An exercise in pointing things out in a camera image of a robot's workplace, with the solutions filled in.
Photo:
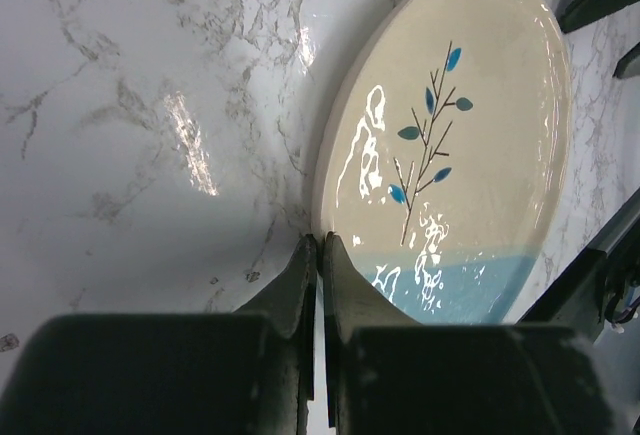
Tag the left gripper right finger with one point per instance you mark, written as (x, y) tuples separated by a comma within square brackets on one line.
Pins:
[(389, 374)]

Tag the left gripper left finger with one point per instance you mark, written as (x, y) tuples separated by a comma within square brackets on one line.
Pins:
[(245, 372)]

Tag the cream and blue plate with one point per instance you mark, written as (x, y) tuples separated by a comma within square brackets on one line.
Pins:
[(443, 158)]

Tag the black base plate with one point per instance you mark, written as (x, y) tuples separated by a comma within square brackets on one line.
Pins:
[(600, 286)]

